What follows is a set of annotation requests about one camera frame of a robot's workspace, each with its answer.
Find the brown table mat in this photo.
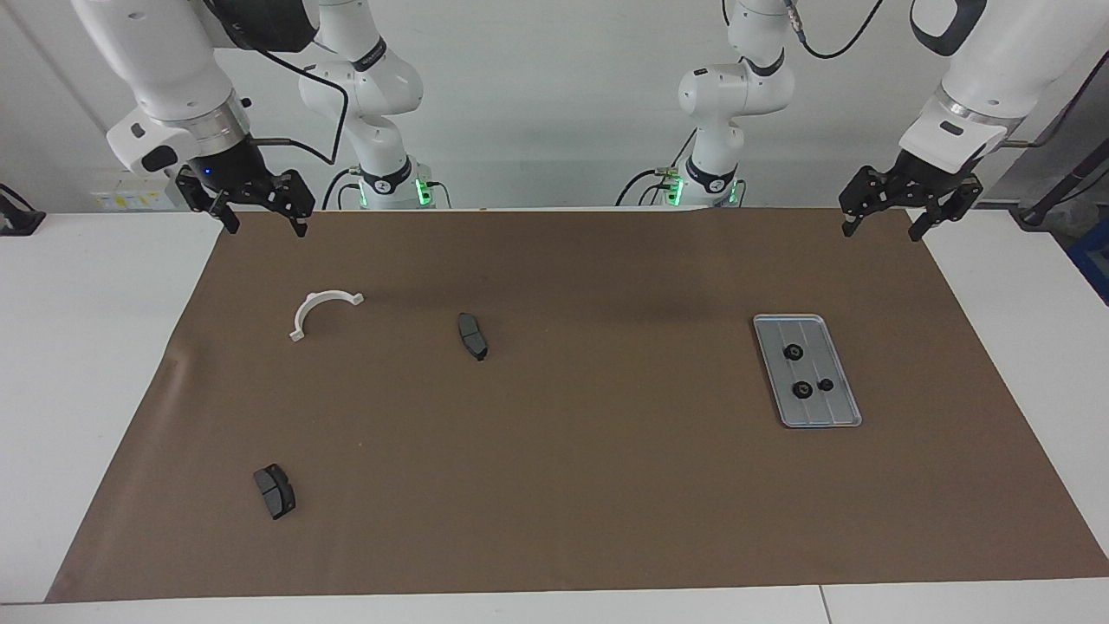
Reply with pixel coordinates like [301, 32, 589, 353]
[45, 206, 1109, 603]

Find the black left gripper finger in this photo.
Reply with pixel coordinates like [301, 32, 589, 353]
[908, 175, 984, 242]
[839, 166, 890, 237]

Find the black clamp mount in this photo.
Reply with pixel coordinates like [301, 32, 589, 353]
[0, 184, 46, 237]

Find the silver metal tray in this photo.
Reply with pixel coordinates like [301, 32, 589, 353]
[752, 314, 864, 429]

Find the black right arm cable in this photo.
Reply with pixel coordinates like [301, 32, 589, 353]
[204, 0, 350, 167]

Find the white curved plastic bracket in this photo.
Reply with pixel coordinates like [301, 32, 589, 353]
[289, 290, 366, 343]

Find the black stand pole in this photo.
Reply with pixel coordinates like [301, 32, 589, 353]
[1014, 139, 1109, 228]

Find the blue crate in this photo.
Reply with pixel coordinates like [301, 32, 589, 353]
[1067, 217, 1109, 306]

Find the black base cable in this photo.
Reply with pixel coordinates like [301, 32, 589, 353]
[615, 128, 698, 207]
[322, 167, 358, 211]

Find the white yellow-labelled socket box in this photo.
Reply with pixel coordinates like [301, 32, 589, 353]
[91, 173, 178, 211]

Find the dark grey brake pad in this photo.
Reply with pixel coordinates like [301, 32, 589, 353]
[457, 312, 490, 362]
[253, 464, 297, 521]

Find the grey partition panel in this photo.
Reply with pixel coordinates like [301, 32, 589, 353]
[988, 61, 1109, 209]

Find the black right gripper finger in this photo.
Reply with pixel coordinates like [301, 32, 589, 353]
[176, 169, 241, 235]
[273, 169, 317, 238]

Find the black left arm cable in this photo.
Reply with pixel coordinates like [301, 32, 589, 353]
[784, 0, 1109, 148]

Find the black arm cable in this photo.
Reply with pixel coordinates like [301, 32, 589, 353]
[204, 0, 350, 167]
[784, 0, 1109, 148]

